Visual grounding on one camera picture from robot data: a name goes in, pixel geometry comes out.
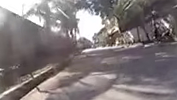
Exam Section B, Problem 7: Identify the concrete kerb strip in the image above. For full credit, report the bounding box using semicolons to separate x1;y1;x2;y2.
0;58;85;100

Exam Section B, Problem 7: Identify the distant pale building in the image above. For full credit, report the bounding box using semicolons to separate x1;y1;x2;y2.
89;14;124;50

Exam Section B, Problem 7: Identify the parked motorbike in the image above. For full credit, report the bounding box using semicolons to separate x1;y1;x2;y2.
152;16;177;45

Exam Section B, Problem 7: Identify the grey concrete road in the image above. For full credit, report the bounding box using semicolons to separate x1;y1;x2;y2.
0;35;177;100

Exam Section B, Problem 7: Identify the distant tree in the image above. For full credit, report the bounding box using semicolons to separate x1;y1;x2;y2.
75;34;94;52

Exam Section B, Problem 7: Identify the pale boundary wall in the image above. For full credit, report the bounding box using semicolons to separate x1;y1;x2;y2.
120;22;159;47

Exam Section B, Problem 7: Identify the grey block wall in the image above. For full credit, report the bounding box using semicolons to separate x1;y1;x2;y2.
0;0;84;98

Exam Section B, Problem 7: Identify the group of tall trees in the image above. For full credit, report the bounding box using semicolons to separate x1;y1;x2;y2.
22;0;129;59

